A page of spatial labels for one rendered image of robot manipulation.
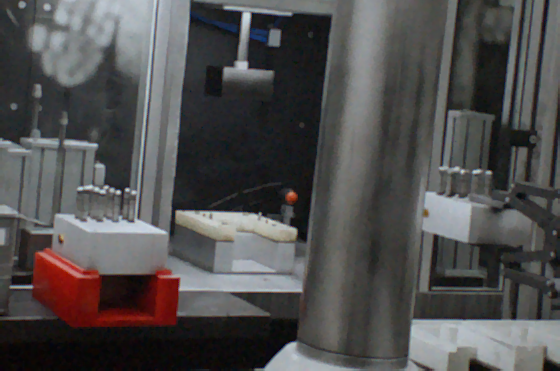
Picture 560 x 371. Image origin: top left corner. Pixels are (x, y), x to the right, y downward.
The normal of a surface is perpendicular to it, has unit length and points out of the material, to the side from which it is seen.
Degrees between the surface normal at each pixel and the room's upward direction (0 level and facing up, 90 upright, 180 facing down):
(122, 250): 90
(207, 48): 90
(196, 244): 90
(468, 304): 90
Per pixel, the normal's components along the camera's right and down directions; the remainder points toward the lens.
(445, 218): -0.90, -0.07
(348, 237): -0.40, -0.02
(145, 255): 0.43, 0.09
